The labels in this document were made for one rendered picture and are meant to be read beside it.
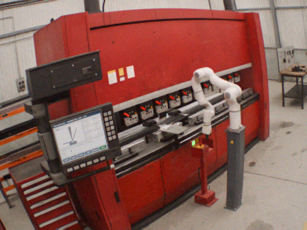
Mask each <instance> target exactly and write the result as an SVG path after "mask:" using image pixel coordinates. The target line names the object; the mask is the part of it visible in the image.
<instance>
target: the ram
mask: <svg viewBox="0 0 307 230"><path fill-rule="evenodd" d="M90 36H91V44H92V52H93V51H97V50H98V51H99V50H100V52H99V54H100V60H101V68H102V74H103V79H102V80H99V81H97V82H96V83H97V89H98V95H99V101H100V104H104V103H108V102H110V103H112V105H113V106H114V105H117V104H121V103H123V102H126V101H129V100H132V99H135V98H138V97H141V96H144V95H147V94H150V93H153V92H156V91H159V90H162V89H165V88H168V87H172V86H175V85H178V84H181V83H184V82H187V81H191V79H192V77H193V73H194V71H196V70H198V69H201V68H210V69H212V70H213V72H214V73H217V72H220V71H224V70H227V69H231V68H235V67H238V66H242V65H245V64H248V63H251V58H250V51H249V44H248V36H247V30H246V25H245V21H226V20H180V21H161V22H148V23H135V24H127V25H120V26H113V27H107V28H101V29H96V30H91V31H90ZM132 65H133V67H134V74H135V77H132V78H129V79H128V76H127V69H126V67H128V66H132ZM120 68H123V72H124V75H122V76H119V69H120ZM113 70H115V71H116V78H117V82H115V83H112V84H109V79H108V72H109V71H113ZM123 76H124V79H125V80H122V81H120V77H123ZM189 86H192V85H191V83H190V84H187V85H184V86H181V87H178V88H175V89H172V90H169V91H166V92H163V93H160V94H157V95H154V96H151V97H148V98H145V99H142V100H139V101H136V102H133V103H130V104H128V105H125V106H122V107H119V108H117V109H114V113H115V112H117V111H120V110H123V109H126V108H128V107H131V106H134V105H137V104H140V103H143V102H145V101H148V100H151V99H154V98H157V97H159V96H162V95H165V94H168V93H171V92H174V91H177V90H180V89H183V88H186V87H189Z"/></svg>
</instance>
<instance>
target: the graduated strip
mask: <svg viewBox="0 0 307 230"><path fill-rule="evenodd" d="M248 65H251V63H248V64H245V65H242V66H238V67H235V68H231V69H227V70H224V71H220V72H217V73H215V75H219V74H222V73H225V72H228V71H232V70H235V69H238V68H242V67H245V66H248ZM190 83H191V81H187V82H184V83H181V84H178V85H175V86H172V87H168V88H165V89H162V90H159V91H156V92H153V93H150V94H147V95H144V96H141V97H138V98H135V99H132V100H129V101H126V102H123V103H120V104H117V105H114V106H113V109H117V108H119V107H122V106H125V105H128V104H131V103H133V102H136V101H139V100H142V99H145V98H148V97H151V96H154V95H157V94H160V93H163V92H166V91H169V90H172V89H175V88H178V87H181V86H184V85H187V84H190Z"/></svg>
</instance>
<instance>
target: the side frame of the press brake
mask: <svg viewBox="0 0 307 230"><path fill-rule="evenodd" d="M33 38H34V47H35V58H36V66H40V65H43V64H47V63H50V62H53V61H57V60H60V59H63V58H68V57H72V56H75V55H79V54H83V53H87V52H92V44H91V36H90V27H89V18H88V12H87V11H85V12H79V13H73V14H68V15H62V16H60V17H59V18H57V19H55V20H54V21H52V22H50V23H49V24H47V25H46V26H44V27H43V28H41V29H40V30H38V31H37V32H35V33H34V34H33ZM69 92H70V98H69V99H66V100H63V101H60V102H57V103H54V104H51V105H48V109H49V113H50V119H51V120H54V119H57V118H60V117H63V116H66V115H70V114H73V113H76V112H79V111H82V110H85V109H88V108H91V107H94V106H97V105H100V101H99V95H98V89H97V83H96V82H92V83H89V84H86V85H82V86H79V87H76V88H72V89H69ZM106 166H107V163H106V161H105V162H102V163H99V164H96V165H93V166H90V167H88V168H85V169H82V170H79V171H76V172H73V173H71V174H72V177H73V178H74V177H77V176H80V175H83V174H86V173H89V172H92V171H95V170H98V169H100V168H103V167H106ZM66 187H67V190H68V192H69V195H70V198H71V200H72V203H73V205H74V208H75V210H76V213H77V214H78V216H79V218H82V219H83V221H84V222H85V223H86V224H87V225H88V227H90V228H91V229H92V230H132V229H131V226H130V222H129V219H128V216H127V212H126V209H125V206H124V203H123V199H122V196H121V192H120V189H119V185H118V181H117V177H116V173H115V169H114V168H112V169H109V170H106V171H103V172H100V173H98V174H95V175H92V176H89V177H86V178H83V179H81V180H78V181H75V182H73V183H70V184H67V185H66Z"/></svg>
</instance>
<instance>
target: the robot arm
mask: <svg viewBox="0 0 307 230"><path fill-rule="evenodd" d="M203 78H208V79H209V80H210V82H211V84H212V85H214V86H215V87H217V88H219V89H221V90H224V91H225V92H224V98H225V100H226V102H227V103H228V105H229V116H230V126H228V127H227V130H228V131H230V132H238V131H241V130H243V129H244V126H243V125H241V113H240V105H239V103H237V102H236V98H237V97H239V96H240V95H241V93H242V91H241V88H240V87H239V86H238V85H236V84H233V83H230V82H227V81H224V80H223V79H221V78H219V77H218V76H216V75H215V74H214V72H213V70H212V69H210V68H201V69H198V70H196V71H194V73H193V77H192V79H191V85H192V88H193V90H194V93H195V96H196V98H197V101H198V104H199V105H204V106H205V107H206V108H205V109H203V126H202V132H203V134H205V138H206V139H208V138H209V135H211V133H212V128H211V117H213V116H214V109H213V106H212V105H211V104H210V103H209V102H208V101H206V99H205V96H204V93H203V91H202V88H201V84H200V83H201V79H203Z"/></svg>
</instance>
